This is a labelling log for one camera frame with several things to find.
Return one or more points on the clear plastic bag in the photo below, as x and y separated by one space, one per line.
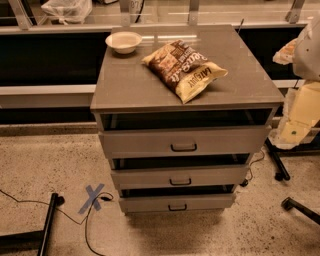
67 11

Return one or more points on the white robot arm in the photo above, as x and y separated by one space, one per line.
306 65

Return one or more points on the black stand leg left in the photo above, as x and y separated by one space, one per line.
33 240

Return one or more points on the black stand leg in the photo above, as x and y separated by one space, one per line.
281 172
33 240

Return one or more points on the blue tape cross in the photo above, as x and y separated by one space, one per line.
92 198

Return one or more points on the black chair base leg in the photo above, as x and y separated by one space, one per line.
289 203

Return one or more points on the brown yellow chip bag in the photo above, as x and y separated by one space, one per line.
185 71

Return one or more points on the grey drawer cabinet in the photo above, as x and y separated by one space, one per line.
129 96

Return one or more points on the grey drawer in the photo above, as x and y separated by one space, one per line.
182 142
176 203
179 177

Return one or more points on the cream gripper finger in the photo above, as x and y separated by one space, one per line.
285 55
292 132

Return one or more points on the grey middle drawer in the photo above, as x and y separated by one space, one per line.
179 177

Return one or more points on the grey bottom drawer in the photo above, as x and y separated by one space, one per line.
176 203

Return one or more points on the grey top drawer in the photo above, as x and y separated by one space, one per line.
182 142

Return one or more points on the white paper bowl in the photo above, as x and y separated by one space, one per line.
123 42

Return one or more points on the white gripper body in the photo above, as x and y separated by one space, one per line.
308 56

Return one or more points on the black stand leg right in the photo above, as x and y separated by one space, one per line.
281 172

